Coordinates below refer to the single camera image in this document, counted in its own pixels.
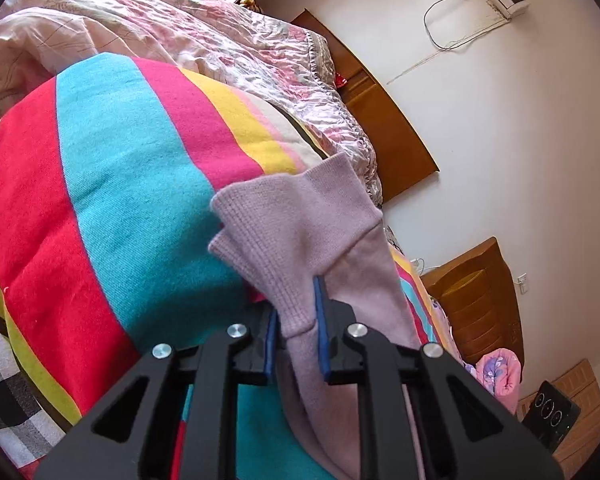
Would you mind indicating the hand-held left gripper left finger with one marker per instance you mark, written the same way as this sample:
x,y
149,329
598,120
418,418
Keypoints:
x,y
271,355

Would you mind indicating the white wall switch panel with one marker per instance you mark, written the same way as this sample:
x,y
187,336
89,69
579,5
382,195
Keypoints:
x,y
523,282

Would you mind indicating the striped colourful blanket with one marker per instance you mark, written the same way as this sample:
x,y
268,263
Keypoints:
x,y
120,185

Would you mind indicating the rolled pink floral quilt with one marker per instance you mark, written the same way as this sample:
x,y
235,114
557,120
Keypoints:
x,y
500,370

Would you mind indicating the small red object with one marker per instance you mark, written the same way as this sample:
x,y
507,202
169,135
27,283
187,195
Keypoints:
x,y
340,80

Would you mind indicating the checked bed sheet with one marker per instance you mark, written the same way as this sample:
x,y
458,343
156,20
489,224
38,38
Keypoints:
x,y
10,400

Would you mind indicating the light wooden wardrobe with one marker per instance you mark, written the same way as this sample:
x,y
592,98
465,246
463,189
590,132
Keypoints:
x,y
587,390

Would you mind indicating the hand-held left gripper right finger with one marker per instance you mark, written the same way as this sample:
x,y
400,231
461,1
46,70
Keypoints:
x,y
322,340

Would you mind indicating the plain wooden headboard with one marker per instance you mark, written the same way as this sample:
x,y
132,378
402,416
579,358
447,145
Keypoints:
x,y
395,130

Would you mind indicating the lilac knit sweater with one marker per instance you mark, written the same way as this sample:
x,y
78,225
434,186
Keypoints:
x,y
290,240

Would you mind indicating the padded wooden headboard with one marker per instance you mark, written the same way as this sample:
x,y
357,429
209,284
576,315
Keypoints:
x,y
470,300

